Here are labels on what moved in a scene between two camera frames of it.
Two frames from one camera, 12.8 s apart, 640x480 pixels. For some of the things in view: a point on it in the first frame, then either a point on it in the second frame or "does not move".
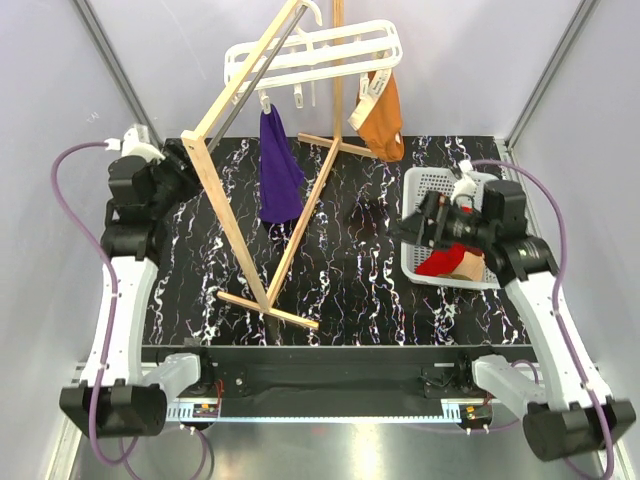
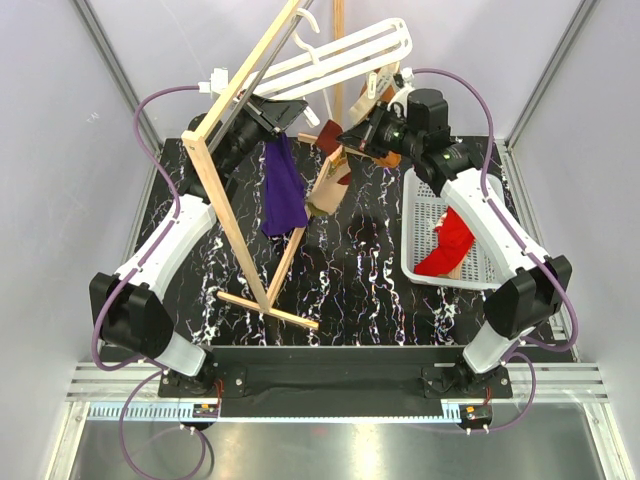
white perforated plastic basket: x=415 y=185 does not move
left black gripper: x=189 y=175 → x=274 y=115
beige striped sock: x=470 y=267 → x=330 y=196
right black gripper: x=416 y=229 → x=364 y=136
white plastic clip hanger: x=311 y=58 → x=371 y=85
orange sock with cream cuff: x=378 y=116 does not move
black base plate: x=400 y=375 does not move
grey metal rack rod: x=257 y=78 does not move
